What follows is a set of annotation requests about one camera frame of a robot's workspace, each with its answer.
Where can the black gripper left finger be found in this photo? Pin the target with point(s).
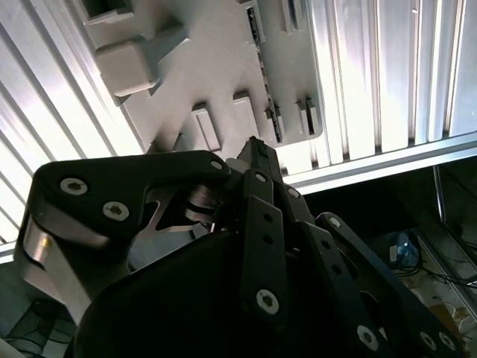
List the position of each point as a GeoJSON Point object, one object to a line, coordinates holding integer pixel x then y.
{"type": "Point", "coordinates": [93, 179]}

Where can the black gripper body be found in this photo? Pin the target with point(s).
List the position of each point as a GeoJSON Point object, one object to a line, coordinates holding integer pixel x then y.
{"type": "Point", "coordinates": [167, 317]}

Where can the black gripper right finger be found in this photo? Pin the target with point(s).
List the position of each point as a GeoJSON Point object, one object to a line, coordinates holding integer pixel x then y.
{"type": "Point", "coordinates": [335, 268]}

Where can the green RAM stick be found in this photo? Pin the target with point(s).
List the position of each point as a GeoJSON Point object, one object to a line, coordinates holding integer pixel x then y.
{"type": "Point", "coordinates": [255, 26]}

